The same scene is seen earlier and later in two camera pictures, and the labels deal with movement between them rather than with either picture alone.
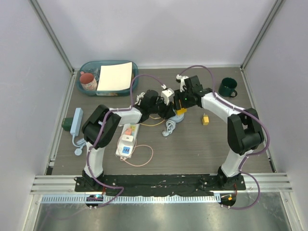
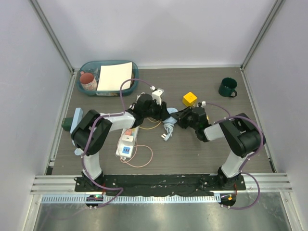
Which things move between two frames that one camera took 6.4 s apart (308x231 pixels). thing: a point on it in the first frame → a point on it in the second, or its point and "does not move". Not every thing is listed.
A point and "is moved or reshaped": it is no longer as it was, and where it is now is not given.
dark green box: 66,123 does not move
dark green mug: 227,87 does not move
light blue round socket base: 178,118 is moved or reshaped
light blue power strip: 77,121 does not move
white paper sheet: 115,77 does not move
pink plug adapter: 128,131 does not move
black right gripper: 178,96 → 181,116
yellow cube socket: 181,111 is moved or reshaped
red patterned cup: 88,81 does not move
